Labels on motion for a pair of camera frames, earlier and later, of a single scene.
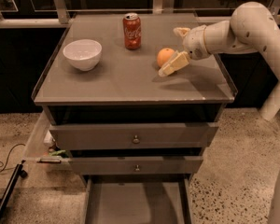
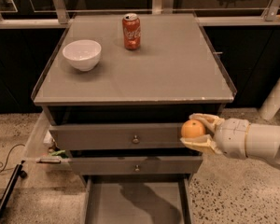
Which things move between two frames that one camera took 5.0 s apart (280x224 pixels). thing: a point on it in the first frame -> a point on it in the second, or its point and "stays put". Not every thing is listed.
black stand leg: [19, 172] stays put
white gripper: [195, 43] -> [231, 138]
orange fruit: [163, 54] -> [192, 128]
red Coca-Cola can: [133, 32] stays put
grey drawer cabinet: [135, 136] stays put
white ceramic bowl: [84, 54] stays put
